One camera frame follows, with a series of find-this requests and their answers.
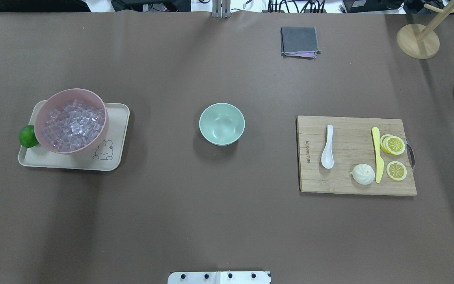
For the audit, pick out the white ceramic spoon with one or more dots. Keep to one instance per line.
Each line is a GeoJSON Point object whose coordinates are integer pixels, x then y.
{"type": "Point", "coordinates": [327, 159]}

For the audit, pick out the mint green bowl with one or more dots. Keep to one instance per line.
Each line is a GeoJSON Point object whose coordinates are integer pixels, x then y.
{"type": "Point", "coordinates": [222, 124]}

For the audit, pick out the pink bowl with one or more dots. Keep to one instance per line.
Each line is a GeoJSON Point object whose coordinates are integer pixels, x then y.
{"type": "Point", "coordinates": [57, 101]}

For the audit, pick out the pile of clear ice cubes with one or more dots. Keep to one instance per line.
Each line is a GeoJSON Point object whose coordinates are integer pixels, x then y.
{"type": "Point", "coordinates": [74, 126]}

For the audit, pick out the cream rabbit tray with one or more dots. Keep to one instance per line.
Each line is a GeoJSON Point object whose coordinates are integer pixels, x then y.
{"type": "Point", "coordinates": [104, 157]}

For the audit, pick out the grey folded cloth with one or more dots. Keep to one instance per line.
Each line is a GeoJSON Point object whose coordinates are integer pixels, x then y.
{"type": "Point", "coordinates": [299, 42]}

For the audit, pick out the bamboo cutting board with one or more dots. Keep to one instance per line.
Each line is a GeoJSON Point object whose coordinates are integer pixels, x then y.
{"type": "Point", "coordinates": [352, 145]}

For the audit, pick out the white steamed bun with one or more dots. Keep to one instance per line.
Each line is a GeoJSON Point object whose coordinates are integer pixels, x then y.
{"type": "Point", "coordinates": [363, 174]}

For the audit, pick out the yellow plastic knife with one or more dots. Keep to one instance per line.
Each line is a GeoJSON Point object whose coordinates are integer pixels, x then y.
{"type": "Point", "coordinates": [377, 150]}

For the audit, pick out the lower lemon slice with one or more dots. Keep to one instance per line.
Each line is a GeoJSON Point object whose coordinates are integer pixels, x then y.
{"type": "Point", "coordinates": [396, 171]}

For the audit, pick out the green lime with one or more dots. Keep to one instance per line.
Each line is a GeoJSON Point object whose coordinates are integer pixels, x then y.
{"type": "Point", "coordinates": [27, 137]}

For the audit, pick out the wooden mug tree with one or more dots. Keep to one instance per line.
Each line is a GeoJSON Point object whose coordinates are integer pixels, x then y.
{"type": "Point", "coordinates": [420, 41]}

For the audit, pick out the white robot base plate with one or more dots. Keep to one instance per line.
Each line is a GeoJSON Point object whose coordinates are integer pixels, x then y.
{"type": "Point", "coordinates": [220, 277]}

